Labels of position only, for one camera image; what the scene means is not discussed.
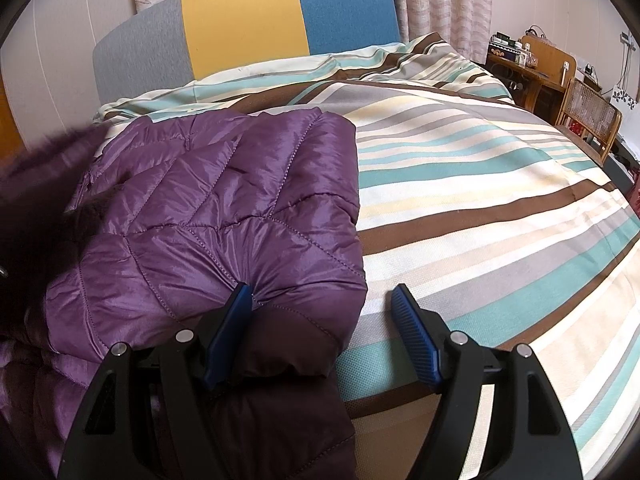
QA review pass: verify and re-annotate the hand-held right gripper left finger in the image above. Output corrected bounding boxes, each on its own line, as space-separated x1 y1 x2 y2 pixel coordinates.
59 282 253 480

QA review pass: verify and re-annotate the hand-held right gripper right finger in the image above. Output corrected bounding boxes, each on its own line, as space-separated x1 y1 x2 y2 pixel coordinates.
391 284 585 480

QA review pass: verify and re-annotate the purple quilted jacket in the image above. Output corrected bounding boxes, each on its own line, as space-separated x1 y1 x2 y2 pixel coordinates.
0 110 368 480

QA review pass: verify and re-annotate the striped bed duvet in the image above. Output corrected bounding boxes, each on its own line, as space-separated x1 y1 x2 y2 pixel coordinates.
92 32 640 480

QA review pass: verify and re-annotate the wooden side desk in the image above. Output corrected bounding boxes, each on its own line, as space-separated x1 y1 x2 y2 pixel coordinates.
485 35 578 126

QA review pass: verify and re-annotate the wooden wicker chair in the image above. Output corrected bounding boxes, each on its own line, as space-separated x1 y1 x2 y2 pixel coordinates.
555 77 623 163

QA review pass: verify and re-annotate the dark patterned box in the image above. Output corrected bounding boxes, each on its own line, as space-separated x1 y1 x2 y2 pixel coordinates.
489 35 523 61

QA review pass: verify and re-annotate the orange wooden wardrobe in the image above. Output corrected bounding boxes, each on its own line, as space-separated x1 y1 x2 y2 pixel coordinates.
0 80 26 161

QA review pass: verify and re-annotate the grey yellow blue headboard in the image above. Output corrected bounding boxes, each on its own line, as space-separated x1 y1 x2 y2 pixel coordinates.
92 0 403 106

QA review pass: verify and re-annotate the patterned pale curtain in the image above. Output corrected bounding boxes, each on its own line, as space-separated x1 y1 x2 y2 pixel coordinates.
129 0 493 63

